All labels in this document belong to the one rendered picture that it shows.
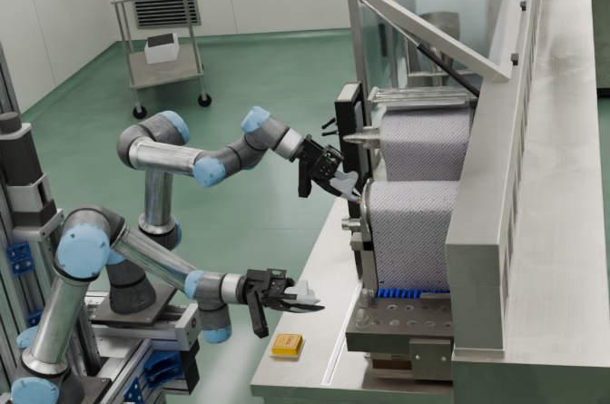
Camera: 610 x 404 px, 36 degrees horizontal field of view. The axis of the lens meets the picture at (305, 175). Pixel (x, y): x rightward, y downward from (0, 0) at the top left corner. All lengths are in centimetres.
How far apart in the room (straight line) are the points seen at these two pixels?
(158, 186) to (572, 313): 157
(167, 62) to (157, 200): 447
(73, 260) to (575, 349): 122
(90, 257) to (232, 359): 196
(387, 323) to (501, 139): 76
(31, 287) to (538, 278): 157
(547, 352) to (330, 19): 680
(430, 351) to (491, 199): 83
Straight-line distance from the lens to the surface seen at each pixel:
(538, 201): 206
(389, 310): 248
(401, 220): 244
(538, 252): 188
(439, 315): 244
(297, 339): 260
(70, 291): 239
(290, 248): 493
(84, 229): 231
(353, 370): 250
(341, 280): 287
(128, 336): 314
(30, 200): 273
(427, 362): 240
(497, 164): 173
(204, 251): 505
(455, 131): 259
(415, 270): 251
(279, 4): 833
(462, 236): 151
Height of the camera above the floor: 240
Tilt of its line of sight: 25 degrees down
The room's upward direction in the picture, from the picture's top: 9 degrees counter-clockwise
